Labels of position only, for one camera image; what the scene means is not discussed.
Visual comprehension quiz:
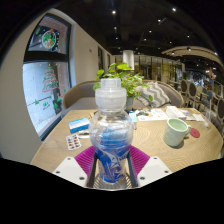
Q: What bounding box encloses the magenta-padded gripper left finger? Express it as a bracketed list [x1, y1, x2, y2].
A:
[52, 145, 98, 188]

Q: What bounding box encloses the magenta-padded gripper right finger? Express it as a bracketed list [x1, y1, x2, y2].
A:
[127, 145, 173, 188]

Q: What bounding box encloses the clear blue-labelled water bottle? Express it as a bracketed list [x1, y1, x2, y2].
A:
[88, 77, 135, 184]

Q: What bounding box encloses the blister pack of pills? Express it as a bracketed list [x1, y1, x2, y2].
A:
[65, 133, 83, 151]

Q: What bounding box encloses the light green ceramic mug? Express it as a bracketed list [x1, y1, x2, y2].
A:
[162, 117, 193, 148]

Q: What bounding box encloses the blue and white flat box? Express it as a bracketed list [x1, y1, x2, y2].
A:
[68, 117, 91, 134]

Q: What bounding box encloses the printed paper leaflet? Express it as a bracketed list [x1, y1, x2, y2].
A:
[137, 108, 170, 122]

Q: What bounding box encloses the small light blue packet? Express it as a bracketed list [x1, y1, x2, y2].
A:
[128, 110, 138, 130]

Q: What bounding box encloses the flat round red coaster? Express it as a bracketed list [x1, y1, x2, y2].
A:
[189, 127, 201, 139]

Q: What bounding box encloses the white paper napkin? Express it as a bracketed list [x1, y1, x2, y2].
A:
[192, 113, 206, 122]

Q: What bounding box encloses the grey upholstered curved sofa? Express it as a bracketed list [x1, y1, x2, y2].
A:
[62, 79, 185, 118]

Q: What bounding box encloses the large window with decorations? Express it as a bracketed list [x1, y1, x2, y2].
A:
[22, 13, 73, 139]

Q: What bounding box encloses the group of dining chairs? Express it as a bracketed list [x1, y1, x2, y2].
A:
[168, 78, 224, 128]

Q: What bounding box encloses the potted green leafy plant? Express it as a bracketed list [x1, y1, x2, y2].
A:
[92, 62, 154, 113]

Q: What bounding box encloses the white round column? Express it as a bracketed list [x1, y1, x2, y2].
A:
[122, 49, 135, 71]

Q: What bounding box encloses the group of ceiling spotlights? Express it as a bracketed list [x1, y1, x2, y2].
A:
[109, 6, 194, 46]

